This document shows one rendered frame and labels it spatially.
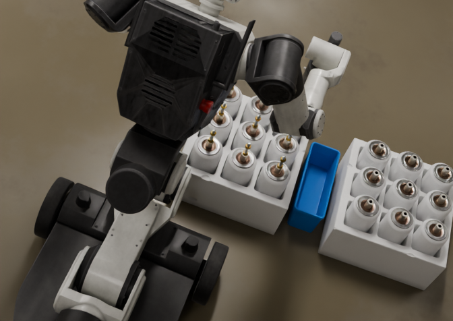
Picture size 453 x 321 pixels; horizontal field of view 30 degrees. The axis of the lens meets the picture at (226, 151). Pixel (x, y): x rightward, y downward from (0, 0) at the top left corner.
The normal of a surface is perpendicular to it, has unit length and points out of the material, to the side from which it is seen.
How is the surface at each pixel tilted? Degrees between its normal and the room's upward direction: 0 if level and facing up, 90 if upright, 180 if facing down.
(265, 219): 90
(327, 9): 0
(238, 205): 90
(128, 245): 3
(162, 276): 0
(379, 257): 90
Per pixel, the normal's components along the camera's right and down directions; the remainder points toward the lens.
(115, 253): 0.30, -0.74
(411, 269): -0.26, 0.77
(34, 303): 0.21, -0.55
